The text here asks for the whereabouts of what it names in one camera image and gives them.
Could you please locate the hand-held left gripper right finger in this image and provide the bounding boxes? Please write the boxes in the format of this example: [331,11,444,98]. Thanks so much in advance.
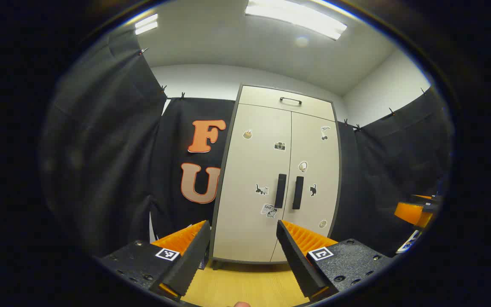
[276,220,395,303]

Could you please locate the cabinet door with calendar sticker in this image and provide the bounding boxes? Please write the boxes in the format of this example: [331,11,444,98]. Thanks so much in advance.
[270,112,341,263]

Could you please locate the white double-door shoe cabinet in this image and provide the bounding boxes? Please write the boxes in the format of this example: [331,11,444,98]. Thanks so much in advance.
[209,84,342,270]

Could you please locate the cabinet door with camera sticker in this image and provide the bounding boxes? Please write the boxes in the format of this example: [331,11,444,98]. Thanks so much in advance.
[212,104,292,263]

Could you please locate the white printed box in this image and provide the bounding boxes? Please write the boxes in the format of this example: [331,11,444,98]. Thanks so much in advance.
[397,230,422,255]

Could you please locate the large ceiling light panel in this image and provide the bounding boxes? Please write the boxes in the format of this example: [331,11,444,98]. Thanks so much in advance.
[245,0,348,41]

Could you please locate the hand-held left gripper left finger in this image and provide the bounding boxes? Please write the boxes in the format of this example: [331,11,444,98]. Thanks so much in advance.
[94,220,211,302]

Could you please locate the narrow ceiling light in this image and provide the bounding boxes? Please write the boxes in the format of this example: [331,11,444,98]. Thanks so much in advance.
[135,14,159,35]

